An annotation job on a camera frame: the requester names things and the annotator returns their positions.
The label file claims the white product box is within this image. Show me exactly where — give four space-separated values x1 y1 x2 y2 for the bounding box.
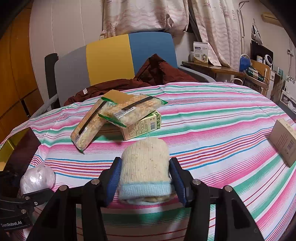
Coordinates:
193 42 208 64

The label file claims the green juice carton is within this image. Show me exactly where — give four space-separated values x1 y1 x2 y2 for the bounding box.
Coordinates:
121 111 162 141

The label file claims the blue round object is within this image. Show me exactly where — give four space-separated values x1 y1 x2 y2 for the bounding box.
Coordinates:
239 54 251 72

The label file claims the gold tin tray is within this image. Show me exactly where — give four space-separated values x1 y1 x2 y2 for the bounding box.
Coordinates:
0 127 41 172

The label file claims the small cardboard box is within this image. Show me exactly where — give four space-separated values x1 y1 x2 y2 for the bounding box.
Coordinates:
269 118 296 167

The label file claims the pink patterned curtain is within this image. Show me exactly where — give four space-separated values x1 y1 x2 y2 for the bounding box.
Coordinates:
100 1 241 69

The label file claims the wooden side shelf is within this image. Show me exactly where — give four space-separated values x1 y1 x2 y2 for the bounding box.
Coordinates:
182 61 268 90

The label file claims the grey yellow blue chair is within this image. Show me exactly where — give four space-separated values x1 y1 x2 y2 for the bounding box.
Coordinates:
54 31 216 107

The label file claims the dark red garment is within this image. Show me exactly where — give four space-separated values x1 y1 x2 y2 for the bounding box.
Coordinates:
64 54 201 106

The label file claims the cream blue knitted sock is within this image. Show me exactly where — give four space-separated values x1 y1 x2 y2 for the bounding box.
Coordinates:
118 137 175 205

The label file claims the wall air conditioner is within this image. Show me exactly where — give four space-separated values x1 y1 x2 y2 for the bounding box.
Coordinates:
261 13 282 27

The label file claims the orange wooden wardrobe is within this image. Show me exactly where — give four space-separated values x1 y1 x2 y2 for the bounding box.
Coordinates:
0 1 44 141

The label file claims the striped pink green tablecloth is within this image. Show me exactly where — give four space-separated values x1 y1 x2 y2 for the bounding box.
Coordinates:
8 82 295 240

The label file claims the green edged snack packet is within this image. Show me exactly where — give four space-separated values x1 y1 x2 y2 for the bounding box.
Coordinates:
70 98 115 152

